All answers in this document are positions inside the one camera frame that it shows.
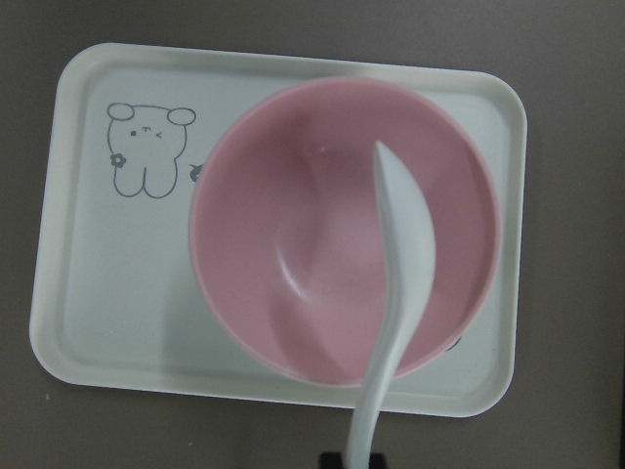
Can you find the small pink bowl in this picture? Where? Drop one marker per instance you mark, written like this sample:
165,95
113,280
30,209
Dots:
284,235

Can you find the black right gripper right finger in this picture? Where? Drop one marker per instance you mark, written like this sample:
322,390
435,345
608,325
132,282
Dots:
377,460

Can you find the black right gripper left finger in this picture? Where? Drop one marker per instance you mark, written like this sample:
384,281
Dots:
331,460

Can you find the cream rabbit tray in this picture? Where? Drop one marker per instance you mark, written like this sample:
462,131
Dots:
114,300

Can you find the white ceramic spoon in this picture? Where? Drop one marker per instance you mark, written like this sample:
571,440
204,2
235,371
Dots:
409,244

